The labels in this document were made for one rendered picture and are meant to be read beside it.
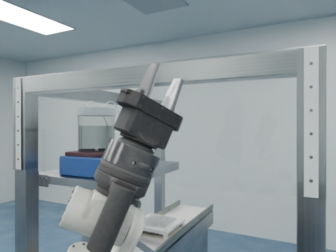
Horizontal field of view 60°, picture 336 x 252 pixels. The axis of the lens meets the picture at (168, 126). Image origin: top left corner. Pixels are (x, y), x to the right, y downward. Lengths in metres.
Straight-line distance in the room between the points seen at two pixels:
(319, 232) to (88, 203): 0.52
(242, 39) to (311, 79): 3.70
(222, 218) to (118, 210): 4.13
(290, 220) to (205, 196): 1.19
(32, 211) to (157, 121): 0.86
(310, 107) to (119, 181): 0.47
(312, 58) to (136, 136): 0.46
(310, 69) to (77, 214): 0.57
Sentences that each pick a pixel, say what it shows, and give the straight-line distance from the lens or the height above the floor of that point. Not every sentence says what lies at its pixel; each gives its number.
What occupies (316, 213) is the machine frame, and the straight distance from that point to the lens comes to 0.76.
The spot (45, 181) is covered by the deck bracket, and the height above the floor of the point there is 1.33.
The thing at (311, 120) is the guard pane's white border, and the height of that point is 1.55.
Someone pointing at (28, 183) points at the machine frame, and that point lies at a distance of 1.21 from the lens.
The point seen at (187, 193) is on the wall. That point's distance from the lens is 4.63.
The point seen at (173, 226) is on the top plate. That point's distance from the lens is 1.70.
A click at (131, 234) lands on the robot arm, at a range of 0.47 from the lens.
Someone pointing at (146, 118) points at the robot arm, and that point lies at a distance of 0.45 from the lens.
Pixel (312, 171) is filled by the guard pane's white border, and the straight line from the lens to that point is 0.74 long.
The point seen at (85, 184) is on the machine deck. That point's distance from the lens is 1.08.
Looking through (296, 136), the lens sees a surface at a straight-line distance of 0.73.
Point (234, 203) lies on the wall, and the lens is 4.41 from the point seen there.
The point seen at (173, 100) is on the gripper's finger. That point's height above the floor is 1.58.
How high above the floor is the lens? 1.54
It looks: level
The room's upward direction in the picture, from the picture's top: straight up
